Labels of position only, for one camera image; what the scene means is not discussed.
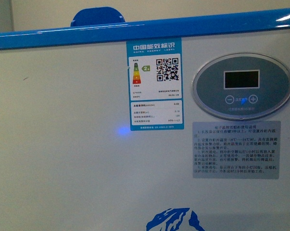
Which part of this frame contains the white blue chest freezer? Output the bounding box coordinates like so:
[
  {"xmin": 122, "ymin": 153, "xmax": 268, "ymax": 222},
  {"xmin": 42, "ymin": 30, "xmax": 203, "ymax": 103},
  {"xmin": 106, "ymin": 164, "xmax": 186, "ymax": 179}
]
[{"xmin": 0, "ymin": 8, "xmax": 290, "ymax": 231}]

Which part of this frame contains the blue energy label sticker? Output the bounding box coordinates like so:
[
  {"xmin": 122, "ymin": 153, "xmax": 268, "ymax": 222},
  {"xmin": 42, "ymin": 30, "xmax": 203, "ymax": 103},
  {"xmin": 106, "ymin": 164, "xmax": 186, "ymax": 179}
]
[{"xmin": 126, "ymin": 38, "xmax": 184, "ymax": 131}]

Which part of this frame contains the oval grey control panel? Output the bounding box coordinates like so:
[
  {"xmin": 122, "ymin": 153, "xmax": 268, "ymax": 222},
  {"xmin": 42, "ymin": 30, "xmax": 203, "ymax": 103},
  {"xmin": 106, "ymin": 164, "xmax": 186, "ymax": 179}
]
[{"xmin": 192, "ymin": 53, "xmax": 290, "ymax": 121}]

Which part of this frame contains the grey instruction sticker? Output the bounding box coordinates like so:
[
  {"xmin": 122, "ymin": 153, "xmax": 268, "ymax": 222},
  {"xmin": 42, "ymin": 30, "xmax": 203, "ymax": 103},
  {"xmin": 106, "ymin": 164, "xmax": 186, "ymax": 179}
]
[{"xmin": 192, "ymin": 121, "xmax": 281, "ymax": 180}]

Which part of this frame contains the grey cabinet beside freezer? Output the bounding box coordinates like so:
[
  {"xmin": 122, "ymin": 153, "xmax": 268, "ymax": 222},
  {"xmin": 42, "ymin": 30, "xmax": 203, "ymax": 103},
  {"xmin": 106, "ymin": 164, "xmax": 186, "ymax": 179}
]
[{"xmin": 0, "ymin": 0, "xmax": 14, "ymax": 33}]

